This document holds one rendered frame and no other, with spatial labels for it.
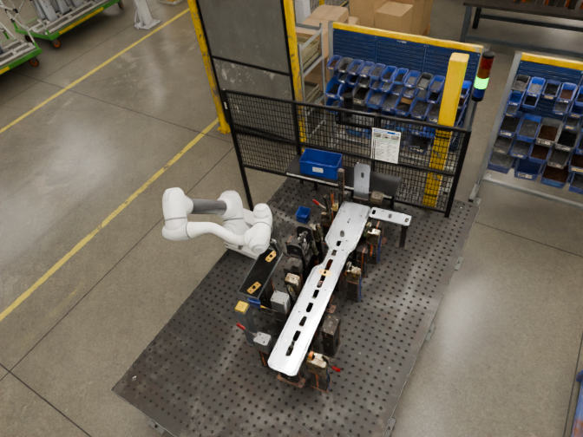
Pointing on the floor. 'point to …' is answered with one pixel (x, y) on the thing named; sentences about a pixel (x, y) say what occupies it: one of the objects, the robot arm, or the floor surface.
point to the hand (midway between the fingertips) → (270, 251)
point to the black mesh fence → (339, 143)
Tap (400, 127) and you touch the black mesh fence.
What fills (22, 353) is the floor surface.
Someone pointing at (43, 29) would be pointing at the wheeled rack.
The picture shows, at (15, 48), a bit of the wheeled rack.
